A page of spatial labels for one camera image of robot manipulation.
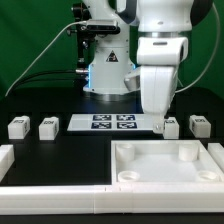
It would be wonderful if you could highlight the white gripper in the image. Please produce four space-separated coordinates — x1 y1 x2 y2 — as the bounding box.
124 37 188 134

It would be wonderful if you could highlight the white square tabletop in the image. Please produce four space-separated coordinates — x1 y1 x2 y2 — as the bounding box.
111 140 224 184

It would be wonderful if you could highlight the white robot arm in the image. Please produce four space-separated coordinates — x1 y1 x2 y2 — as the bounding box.
83 0 213 133

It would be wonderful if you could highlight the white right fence piece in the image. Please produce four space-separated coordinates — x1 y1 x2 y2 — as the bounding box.
208 143 224 172

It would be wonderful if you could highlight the white fence piece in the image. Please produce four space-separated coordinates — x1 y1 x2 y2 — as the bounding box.
0 145 15 182
208 143 224 172

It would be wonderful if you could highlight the white front fence bar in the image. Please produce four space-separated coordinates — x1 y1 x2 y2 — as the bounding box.
0 183 224 215

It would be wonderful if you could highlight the white left fence piece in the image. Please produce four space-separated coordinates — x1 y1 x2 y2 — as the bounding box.
0 145 15 182

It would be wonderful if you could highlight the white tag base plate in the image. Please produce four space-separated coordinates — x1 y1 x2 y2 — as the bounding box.
68 114 153 131

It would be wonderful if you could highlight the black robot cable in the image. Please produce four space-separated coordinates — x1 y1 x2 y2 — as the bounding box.
13 69 84 90

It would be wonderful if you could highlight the black camera on stand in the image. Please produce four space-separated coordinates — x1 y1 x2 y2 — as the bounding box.
67 2 120 87

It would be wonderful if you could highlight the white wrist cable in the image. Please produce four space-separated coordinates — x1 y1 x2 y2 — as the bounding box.
174 3 221 94

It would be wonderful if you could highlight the grey camera cable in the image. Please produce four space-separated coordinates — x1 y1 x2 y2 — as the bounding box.
4 21 88 98

